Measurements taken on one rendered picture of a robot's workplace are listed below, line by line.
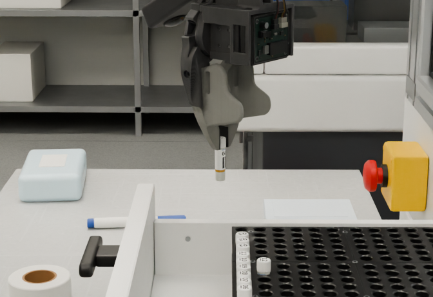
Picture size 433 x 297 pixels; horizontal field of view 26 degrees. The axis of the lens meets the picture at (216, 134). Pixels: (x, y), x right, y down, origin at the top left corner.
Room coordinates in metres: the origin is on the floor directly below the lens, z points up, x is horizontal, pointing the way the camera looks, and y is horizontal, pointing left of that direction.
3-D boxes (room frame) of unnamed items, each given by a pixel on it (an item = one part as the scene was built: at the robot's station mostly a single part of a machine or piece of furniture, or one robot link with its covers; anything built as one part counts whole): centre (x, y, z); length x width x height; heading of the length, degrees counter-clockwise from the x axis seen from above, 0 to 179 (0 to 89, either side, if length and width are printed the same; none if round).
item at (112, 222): (1.24, 0.11, 0.77); 0.14 x 0.02 x 0.02; 94
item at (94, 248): (0.79, 0.10, 0.91); 0.07 x 0.04 x 0.01; 179
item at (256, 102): (0.93, -0.03, 1.01); 0.06 x 0.03 x 0.09; 49
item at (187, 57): (0.92, 0.01, 1.06); 0.05 x 0.02 x 0.09; 139
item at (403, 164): (1.12, -0.23, 0.88); 0.07 x 0.05 x 0.07; 179
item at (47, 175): (1.41, 0.26, 0.78); 0.15 x 0.10 x 0.04; 4
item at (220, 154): (0.93, 0.00, 0.95); 0.01 x 0.01 x 0.05
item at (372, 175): (1.12, -0.20, 0.88); 0.04 x 0.03 x 0.04; 179
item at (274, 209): (1.27, -0.13, 0.77); 0.13 x 0.09 x 0.02; 90
